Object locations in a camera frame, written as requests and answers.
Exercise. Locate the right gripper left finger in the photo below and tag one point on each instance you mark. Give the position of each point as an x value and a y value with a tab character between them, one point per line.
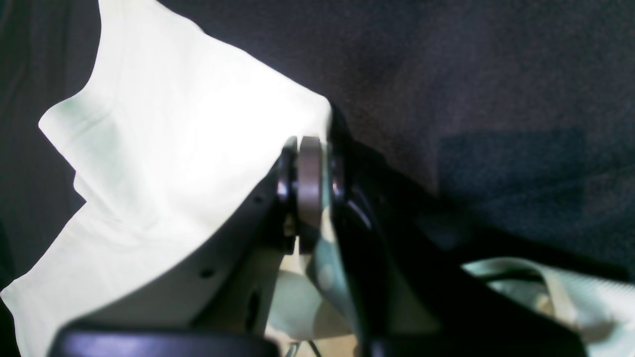
215	302

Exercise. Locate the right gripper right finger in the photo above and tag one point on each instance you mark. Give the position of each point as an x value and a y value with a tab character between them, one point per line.
402	295

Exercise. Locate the light green T-shirt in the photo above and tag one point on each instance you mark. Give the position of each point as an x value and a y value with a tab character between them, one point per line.
163	173

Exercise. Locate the black table cloth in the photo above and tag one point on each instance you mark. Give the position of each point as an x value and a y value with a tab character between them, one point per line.
446	99

